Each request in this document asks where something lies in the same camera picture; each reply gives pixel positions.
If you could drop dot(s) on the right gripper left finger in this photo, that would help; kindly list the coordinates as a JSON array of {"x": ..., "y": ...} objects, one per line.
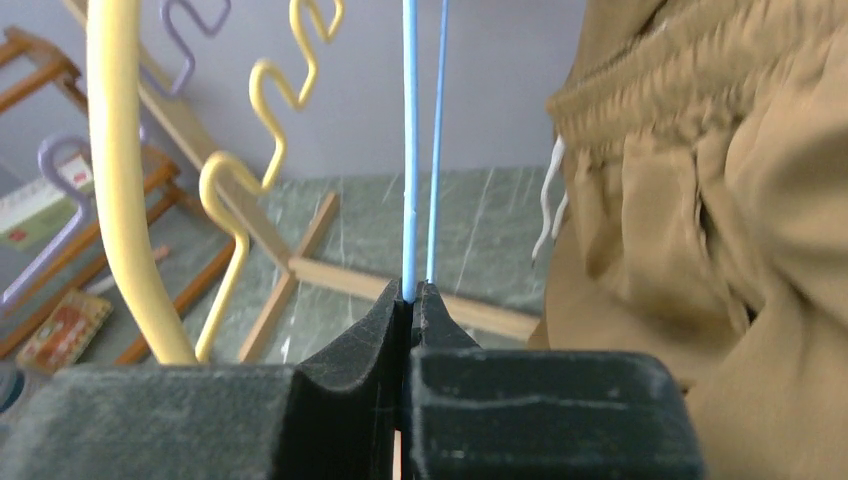
[{"x": 328, "y": 417}]

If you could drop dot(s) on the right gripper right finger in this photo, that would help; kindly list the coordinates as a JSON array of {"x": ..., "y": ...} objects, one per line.
[{"x": 475, "y": 413}]

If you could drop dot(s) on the blue wire hanger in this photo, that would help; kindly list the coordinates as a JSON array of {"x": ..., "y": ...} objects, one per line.
[{"x": 409, "y": 24}]

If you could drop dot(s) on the brown hanging shorts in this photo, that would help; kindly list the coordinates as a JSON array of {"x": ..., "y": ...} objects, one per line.
[{"x": 703, "y": 147}]

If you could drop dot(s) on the purple hanger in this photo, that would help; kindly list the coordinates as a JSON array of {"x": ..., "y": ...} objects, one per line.
[{"x": 63, "y": 159}]

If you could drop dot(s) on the yellow hanger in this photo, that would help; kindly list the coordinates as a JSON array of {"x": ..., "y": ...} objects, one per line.
[{"x": 113, "y": 51}]

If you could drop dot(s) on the wooden clothes rack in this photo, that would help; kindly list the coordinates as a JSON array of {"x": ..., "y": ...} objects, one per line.
[{"x": 297, "y": 266}]

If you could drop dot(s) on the orange snack packet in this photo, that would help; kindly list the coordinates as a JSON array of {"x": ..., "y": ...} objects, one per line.
[{"x": 61, "y": 340}]

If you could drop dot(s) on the white green box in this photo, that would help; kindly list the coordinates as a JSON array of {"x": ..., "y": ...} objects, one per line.
[{"x": 33, "y": 213}]

